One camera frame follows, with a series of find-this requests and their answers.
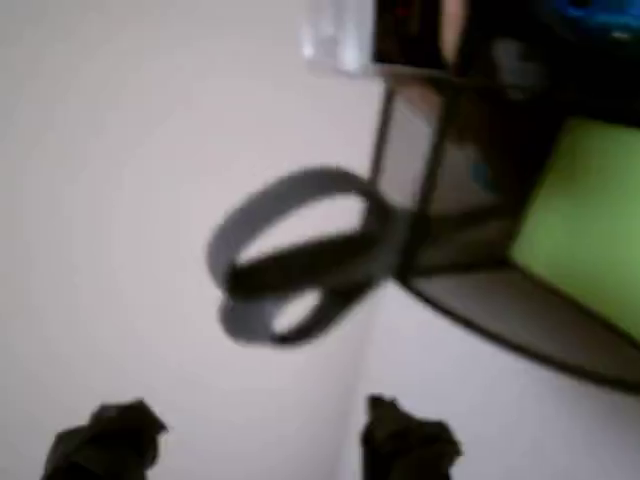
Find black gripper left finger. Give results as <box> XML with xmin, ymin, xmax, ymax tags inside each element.
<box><xmin>41</xmin><ymin>398</ymin><xmax>170</xmax><ymax>480</ymax></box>

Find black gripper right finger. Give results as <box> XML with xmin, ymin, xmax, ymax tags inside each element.
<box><xmin>359</xmin><ymin>394</ymin><xmax>464</xmax><ymax>480</ymax></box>

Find grey handled scissors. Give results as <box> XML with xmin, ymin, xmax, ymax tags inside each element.
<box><xmin>208</xmin><ymin>166</ymin><xmax>402</xmax><ymax>347</ymax></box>

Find black mesh desk organizer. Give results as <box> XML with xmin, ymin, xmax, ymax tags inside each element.
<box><xmin>368</xmin><ymin>0</ymin><xmax>640</xmax><ymax>395</ymax></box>

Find green sticky note pad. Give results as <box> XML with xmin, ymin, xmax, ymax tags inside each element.
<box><xmin>506</xmin><ymin>118</ymin><xmax>640</xmax><ymax>342</ymax></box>

